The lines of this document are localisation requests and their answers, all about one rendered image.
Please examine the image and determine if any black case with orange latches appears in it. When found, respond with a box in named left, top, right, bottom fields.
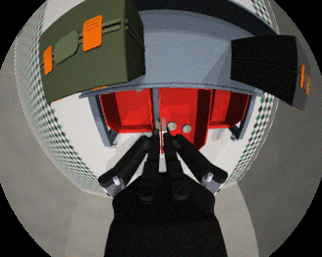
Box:
left=230, top=35, right=310, bottom=111

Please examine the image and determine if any olive green case with orange latches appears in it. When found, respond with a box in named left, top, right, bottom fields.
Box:
left=39, top=0, right=146, bottom=104

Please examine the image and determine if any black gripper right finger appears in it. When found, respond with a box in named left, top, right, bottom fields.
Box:
left=162, top=118, right=228, bottom=200

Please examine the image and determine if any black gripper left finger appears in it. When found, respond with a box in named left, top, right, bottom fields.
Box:
left=98, top=118, right=161, bottom=201

